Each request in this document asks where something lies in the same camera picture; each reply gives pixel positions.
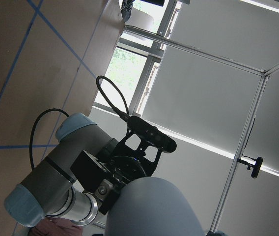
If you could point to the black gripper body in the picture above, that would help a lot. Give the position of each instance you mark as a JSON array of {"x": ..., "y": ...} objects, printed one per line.
[{"x": 114, "y": 167}]

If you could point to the light blue plastic cup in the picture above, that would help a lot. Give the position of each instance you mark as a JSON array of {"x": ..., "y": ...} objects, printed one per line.
[{"x": 152, "y": 206}]

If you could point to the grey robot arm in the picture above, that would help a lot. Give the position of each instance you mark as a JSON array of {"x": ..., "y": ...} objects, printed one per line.
[{"x": 51, "y": 189}]

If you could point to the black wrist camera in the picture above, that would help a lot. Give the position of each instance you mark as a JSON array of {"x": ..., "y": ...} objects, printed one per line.
[{"x": 151, "y": 134}]

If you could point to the black camera on frame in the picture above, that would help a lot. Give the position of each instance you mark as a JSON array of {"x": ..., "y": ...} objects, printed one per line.
[{"x": 256, "y": 167}]

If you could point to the aluminium frame post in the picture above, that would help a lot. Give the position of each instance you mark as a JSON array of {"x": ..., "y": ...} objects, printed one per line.
[{"x": 239, "y": 152}]

